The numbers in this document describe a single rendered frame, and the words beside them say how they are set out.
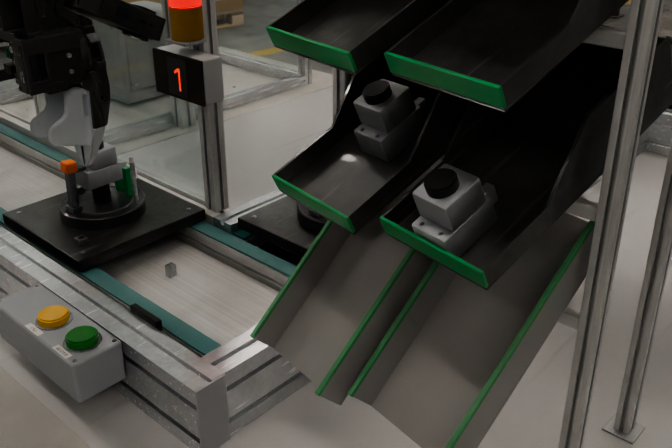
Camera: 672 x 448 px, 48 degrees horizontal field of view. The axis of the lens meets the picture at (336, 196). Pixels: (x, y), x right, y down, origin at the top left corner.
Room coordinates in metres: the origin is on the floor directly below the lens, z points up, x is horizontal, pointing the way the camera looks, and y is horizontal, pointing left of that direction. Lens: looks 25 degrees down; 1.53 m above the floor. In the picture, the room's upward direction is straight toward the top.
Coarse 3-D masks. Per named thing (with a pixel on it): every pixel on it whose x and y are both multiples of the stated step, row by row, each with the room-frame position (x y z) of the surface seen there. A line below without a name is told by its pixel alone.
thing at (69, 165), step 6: (60, 162) 1.10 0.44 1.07; (66, 162) 1.10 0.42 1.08; (72, 162) 1.10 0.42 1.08; (66, 168) 1.09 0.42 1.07; (72, 168) 1.10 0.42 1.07; (78, 168) 1.11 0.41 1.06; (84, 168) 1.12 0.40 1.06; (66, 174) 1.10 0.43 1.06; (72, 174) 1.10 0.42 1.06; (66, 180) 1.10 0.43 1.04; (72, 180) 1.10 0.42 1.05; (66, 186) 1.10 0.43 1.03; (72, 186) 1.10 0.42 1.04; (72, 192) 1.10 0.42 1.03; (72, 198) 1.10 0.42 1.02; (72, 204) 1.09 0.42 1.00; (78, 204) 1.10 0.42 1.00
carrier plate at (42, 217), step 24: (144, 192) 1.22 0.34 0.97; (168, 192) 1.22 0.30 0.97; (24, 216) 1.12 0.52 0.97; (48, 216) 1.12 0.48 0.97; (144, 216) 1.12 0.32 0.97; (168, 216) 1.12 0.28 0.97; (192, 216) 1.13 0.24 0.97; (48, 240) 1.04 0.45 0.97; (72, 240) 1.04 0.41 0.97; (96, 240) 1.04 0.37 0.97; (120, 240) 1.04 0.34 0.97; (144, 240) 1.06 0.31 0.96; (72, 264) 0.98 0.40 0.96; (96, 264) 0.99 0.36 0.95
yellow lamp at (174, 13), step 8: (176, 8) 1.13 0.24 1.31; (192, 8) 1.13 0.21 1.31; (200, 8) 1.15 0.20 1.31; (176, 16) 1.13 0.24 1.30; (184, 16) 1.13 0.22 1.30; (192, 16) 1.13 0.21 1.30; (200, 16) 1.14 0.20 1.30; (176, 24) 1.13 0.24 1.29; (184, 24) 1.13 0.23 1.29; (192, 24) 1.13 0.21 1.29; (200, 24) 1.14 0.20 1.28; (176, 32) 1.13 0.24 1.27; (184, 32) 1.13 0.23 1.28; (192, 32) 1.13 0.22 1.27; (200, 32) 1.14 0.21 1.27; (176, 40) 1.13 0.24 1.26; (184, 40) 1.13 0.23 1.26; (192, 40) 1.13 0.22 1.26
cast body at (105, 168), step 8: (104, 144) 1.15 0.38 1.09; (104, 152) 1.13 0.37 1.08; (112, 152) 1.14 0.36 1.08; (80, 160) 1.14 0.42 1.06; (96, 160) 1.12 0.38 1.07; (104, 160) 1.13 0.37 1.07; (112, 160) 1.14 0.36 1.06; (88, 168) 1.12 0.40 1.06; (96, 168) 1.12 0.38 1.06; (104, 168) 1.13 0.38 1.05; (112, 168) 1.14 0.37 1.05; (120, 168) 1.15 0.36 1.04; (80, 176) 1.12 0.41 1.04; (88, 176) 1.10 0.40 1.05; (96, 176) 1.11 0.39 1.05; (104, 176) 1.13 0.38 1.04; (112, 176) 1.14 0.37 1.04; (120, 176) 1.15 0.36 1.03; (80, 184) 1.12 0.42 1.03; (88, 184) 1.10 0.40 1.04; (96, 184) 1.11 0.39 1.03; (104, 184) 1.12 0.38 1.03
